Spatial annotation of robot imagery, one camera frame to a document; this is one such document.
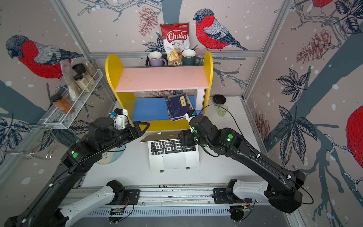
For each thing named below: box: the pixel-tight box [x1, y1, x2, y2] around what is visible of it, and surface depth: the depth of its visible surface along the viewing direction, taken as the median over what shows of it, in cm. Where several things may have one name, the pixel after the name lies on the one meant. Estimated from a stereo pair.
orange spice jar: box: [50, 94, 76, 114], surface depth 68 cm
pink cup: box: [194, 47, 208, 66], surface depth 85 cm
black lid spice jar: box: [73, 73, 92, 93], surface depth 79 cm
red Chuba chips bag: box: [159, 22, 191, 66], surface depth 83 cm
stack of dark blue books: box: [165, 93, 195, 122], surface depth 96 cm
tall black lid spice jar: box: [72, 63, 96, 87], surface depth 81 cm
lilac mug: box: [147, 51, 167, 67], surface depth 85 cm
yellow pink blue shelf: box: [105, 51, 214, 132], surface depth 79 cm
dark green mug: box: [181, 48, 201, 66], surface depth 85 cm
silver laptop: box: [139, 130, 200, 171], surface depth 85 cm
